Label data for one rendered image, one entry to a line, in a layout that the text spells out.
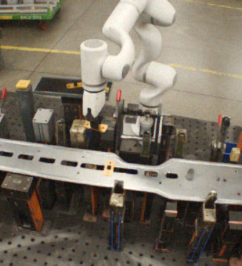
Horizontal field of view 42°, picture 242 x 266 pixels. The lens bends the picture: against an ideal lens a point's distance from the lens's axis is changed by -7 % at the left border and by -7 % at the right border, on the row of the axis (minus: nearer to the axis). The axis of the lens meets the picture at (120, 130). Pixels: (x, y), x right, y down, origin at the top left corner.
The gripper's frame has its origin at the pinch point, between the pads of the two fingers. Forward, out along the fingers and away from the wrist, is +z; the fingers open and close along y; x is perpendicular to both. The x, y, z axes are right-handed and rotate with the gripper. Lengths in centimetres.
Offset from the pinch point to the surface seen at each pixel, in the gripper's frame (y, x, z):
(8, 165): 12.6, -37.2, 25.8
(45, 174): 10.8, -19.3, 26.2
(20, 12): -310, -258, 99
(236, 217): 5, 61, 28
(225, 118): -27, 47, 6
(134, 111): -20.7, 8.5, 8.6
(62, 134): -10.1, -20.6, 21.2
